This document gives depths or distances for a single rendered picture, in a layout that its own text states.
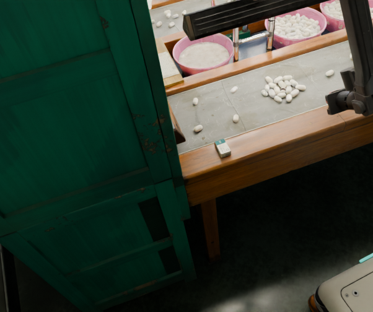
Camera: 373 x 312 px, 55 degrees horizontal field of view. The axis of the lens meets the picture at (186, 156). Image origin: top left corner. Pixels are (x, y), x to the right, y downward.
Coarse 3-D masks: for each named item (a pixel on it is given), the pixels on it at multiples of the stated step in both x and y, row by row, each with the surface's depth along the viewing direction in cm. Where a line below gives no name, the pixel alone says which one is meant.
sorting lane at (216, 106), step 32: (288, 64) 145; (320, 64) 143; (352, 64) 141; (192, 96) 140; (224, 96) 138; (256, 96) 136; (320, 96) 132; (192, 128) 129; (224, 128) 127; (256, 128) 125
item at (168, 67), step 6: (162, 54) 152; (168, 54) 152; (162, 60) 150; (168, 60) 149; (162, 66) 147; (168, 66) 147; (174, 66) 146; (162, 72) 145; (168, 72) 144; (174, 72) 144
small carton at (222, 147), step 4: (220, 140) 118; (224, 140) 118; (216, 144) 117; (220, 144) 117; (224, 144) 117; (216, 148) 118; (220, 148) 116; (224, 148) 116; (228, 148) 116; (220, 152) 115; (224, 152) 115; (228, 152) 115; (224, 156) 116
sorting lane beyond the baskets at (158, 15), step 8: (192, 0) 186; (200, 0) 185; (208, 0) 184; (216, 0) 183; (224, 0) 182; (160, 8) 184; (168, 8) 184; (176, 8) 183; (184, 8) 182; (192, 8) 181; (200, 8) 180; (152, 16) 180; (160, 16) 179; (152, 24) 176; (168, 24) 174; (176, 24) 173; (160, 32) 170; (168, 32) 170; (176, 32) 169
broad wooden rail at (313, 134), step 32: (288, 128) 121; (320, 128) 119; (352, 128) 123; (192, 160) 117; (224, 160) 115; (256, 160) 118; (288, 160) 125; (320, 160) 133; (192, 192) 120; (224, 192) 127
